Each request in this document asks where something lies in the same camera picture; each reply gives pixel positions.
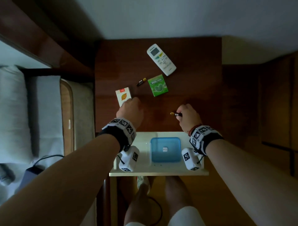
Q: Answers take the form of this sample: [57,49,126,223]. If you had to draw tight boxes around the person's right hand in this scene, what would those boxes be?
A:
[176,104,202,134]

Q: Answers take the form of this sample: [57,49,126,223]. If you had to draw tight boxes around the person's left hand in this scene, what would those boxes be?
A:
[116,97,144,129]

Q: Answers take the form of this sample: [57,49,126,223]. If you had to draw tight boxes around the person's right forearm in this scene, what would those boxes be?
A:
[205,139,298,226]

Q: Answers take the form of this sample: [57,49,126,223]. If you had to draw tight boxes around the person's left forearm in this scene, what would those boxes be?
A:
[0,134,120,226]

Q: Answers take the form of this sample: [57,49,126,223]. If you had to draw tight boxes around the white box with orange leaf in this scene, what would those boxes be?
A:
[115,87,132,108]

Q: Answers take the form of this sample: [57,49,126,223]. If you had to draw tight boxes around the green gum packet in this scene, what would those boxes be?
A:
[148,74,169,97]

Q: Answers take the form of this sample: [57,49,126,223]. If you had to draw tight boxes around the black wristband with marker tags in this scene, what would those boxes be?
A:
[98,118,137,152]
[189,125,224,156]

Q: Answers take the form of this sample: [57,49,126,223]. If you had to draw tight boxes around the blue plastic container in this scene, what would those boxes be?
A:
[150,137,182,163]

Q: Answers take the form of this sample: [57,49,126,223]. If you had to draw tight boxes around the white remote control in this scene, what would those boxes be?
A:
[147,43,176,76]

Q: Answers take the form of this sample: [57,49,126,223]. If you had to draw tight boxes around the beige mattress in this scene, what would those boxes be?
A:
[60,79,95,157]

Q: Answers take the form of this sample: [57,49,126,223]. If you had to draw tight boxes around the white open drawer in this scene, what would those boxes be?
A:
[109,131,209,176]

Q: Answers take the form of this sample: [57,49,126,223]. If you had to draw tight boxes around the dark wooden cabinet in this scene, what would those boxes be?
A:
[221,52,298,180]

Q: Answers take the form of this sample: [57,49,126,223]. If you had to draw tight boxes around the white slipper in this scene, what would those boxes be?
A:
[136,176,150,195]

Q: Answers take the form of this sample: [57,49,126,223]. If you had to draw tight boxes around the person's right leg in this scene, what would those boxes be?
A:
[165,176,194,218]

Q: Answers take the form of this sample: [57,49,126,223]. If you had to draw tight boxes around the person's leg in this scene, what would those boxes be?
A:
[124,176,154,226]
[165,176,194,218]

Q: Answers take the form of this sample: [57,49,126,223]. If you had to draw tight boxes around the person's left leg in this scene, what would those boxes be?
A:
[124,176,154,226]

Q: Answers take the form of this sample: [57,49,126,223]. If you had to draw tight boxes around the white shorts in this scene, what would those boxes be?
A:
[125,206,206,226]

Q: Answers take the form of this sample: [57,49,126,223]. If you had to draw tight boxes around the brown wooden headboard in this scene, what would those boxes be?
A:
[0,0,95,77]

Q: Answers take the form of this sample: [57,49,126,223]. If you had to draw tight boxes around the white pillow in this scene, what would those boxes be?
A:
[0,65,32,164]

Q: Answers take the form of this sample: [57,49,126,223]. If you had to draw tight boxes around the dark grey power bank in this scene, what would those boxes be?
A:
[17,165,45,194]

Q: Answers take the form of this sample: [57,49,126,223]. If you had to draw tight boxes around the red string bracelet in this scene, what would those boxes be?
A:
[188,124,203,137]

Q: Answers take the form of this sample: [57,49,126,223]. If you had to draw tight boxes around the white wrist camera with markers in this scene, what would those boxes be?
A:
[118,146,140,173]
[181,147,202,171]

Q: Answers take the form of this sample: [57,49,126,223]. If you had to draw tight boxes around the black floor cable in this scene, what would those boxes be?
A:
[149,196,163,225]

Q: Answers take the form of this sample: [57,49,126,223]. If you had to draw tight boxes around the black charging cable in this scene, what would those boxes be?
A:
[33,154,65,167]

